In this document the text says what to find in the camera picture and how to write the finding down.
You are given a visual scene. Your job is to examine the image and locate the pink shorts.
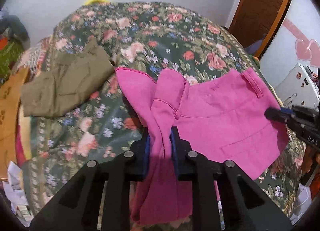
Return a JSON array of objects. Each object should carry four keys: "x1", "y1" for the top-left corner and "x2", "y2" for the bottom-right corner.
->
[{"x1": 116, "y1": 68, "x2": 288, "y2": 226}]

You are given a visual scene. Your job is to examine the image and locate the striped patchwork blanket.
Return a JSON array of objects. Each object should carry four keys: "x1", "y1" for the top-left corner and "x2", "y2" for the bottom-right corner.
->
[{"x1": 13, "y1": 35, "x2": 53, "y2": 76}]

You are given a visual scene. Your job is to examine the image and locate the green fabric storage box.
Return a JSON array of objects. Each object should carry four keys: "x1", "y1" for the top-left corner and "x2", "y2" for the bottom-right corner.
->
[{"x1": 0, "y1": 37, "x2": 24, "y2": 85}]

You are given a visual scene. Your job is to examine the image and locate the white sliding wardrobe door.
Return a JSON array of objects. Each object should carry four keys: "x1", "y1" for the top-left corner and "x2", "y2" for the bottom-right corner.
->
[{"x1": 260, "y1": 0, "x2": 319, "y2": 88}]

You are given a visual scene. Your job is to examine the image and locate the olive green pants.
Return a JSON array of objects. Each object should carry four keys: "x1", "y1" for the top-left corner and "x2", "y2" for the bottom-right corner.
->
[{"x1": 21, "y1": 38, "x2": 114, "y2": 117}]

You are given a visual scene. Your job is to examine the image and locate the brown wooden door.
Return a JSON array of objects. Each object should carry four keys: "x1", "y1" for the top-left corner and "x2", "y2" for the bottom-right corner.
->
[{"x1": 229, "y1": 0, "x2": 291, "y2": 59}]

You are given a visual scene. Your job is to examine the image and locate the yellow foam bed guard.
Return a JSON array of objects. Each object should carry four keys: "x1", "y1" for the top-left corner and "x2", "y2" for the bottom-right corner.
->
[{"x1": 84, "y1": 0, "x2": 110, "y2": 5}]

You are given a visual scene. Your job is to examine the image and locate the floral green bedspread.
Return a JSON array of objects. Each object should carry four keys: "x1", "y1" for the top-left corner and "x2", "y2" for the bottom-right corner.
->
[{"x1": 22, "y1": 1, "x2": 308, "y2": 231}]

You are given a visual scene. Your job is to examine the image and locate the grey plush toy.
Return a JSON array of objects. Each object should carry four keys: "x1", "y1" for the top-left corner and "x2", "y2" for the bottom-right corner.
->
[{"x1": 1, "y1": 15, "x2": 30, "y2": 49}]

